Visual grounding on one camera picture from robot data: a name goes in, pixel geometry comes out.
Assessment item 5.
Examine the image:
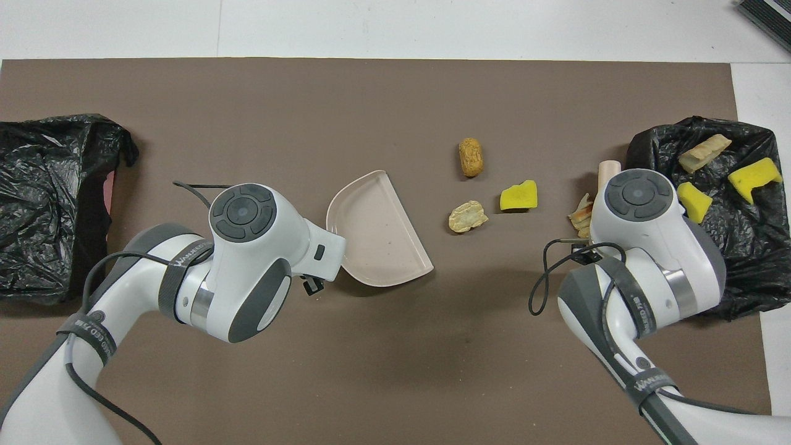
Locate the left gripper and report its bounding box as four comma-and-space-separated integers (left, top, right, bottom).
301, 219, 348, 296

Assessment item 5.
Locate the pale striped sponge chip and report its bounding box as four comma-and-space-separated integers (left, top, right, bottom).
567, 193, 595, 239

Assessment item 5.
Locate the beige plastic dustpan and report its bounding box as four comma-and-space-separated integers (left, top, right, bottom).
326, 170, 434, 287

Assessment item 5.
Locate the yellow sponge block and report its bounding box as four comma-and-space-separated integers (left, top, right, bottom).
499, 179, 538, 212

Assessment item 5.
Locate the green and yellow sponge piece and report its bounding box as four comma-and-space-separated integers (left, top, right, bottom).
677, 181, 713, 226

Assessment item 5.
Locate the pale beige piece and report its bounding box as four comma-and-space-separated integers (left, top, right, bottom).
448, 200, 489, 234

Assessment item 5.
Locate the orange striped sponge piece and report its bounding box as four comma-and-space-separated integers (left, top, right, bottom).
678, 133, 733, 174

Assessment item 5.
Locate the brown oval sponge piece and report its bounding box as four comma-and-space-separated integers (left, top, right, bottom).
457, 137, 485, 178

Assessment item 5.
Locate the bent yellow sponge piece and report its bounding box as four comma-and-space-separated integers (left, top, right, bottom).
727, 157, 783, 205

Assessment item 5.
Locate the black bag-lined trash bin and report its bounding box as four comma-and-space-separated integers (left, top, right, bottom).
623, 116, 791, 321
0, 113, 140, 305

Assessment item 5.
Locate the brown table mat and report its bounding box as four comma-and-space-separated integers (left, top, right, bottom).
0, 59, 776, 445

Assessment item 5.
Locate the grey ribbed object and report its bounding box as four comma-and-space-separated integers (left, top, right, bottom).
735, 0, 791, 53

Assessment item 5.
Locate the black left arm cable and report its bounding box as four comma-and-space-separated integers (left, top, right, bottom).
62, 180, 217, 445

